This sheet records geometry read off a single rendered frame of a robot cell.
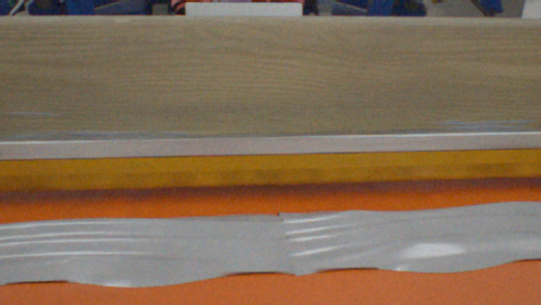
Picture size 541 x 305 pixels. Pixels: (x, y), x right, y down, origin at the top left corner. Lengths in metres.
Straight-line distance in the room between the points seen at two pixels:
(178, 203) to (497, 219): 0.17
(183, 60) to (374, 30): 0.11
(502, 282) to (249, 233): 0.11
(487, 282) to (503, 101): 0.14
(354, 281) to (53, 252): 0.13
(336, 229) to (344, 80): 0.09
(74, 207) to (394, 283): 0.18
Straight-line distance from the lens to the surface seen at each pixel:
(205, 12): 0.57
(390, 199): 0.32
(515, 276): 0.24
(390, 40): 0.31
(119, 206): 0.31
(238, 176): 0.31
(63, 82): 0.30
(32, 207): 0.32
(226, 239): 0.24
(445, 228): 0.27
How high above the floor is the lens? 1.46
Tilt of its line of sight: 46 degrees down
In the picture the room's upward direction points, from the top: 5 degrees clockwise
